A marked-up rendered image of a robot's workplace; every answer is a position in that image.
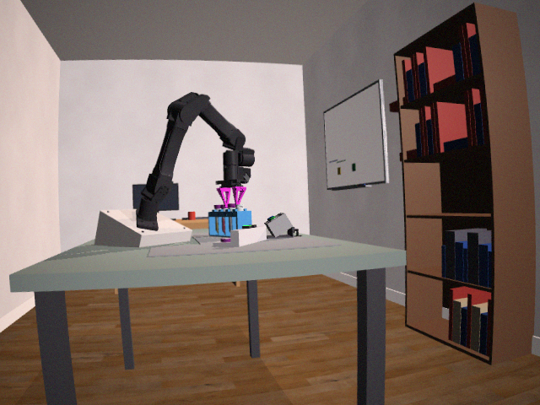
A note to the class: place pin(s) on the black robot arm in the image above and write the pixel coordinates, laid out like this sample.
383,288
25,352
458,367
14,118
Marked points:
181,116

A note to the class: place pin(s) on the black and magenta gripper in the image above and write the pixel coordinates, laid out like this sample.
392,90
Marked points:
231,181

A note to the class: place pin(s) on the blue tube rack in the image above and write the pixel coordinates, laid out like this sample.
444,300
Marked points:
242,217

